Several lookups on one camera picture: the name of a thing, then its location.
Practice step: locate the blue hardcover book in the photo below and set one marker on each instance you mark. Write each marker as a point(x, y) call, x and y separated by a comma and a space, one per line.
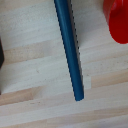
point(70, 50)

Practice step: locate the red plastic cup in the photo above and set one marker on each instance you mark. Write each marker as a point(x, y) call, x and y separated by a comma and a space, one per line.
point(117, 20)

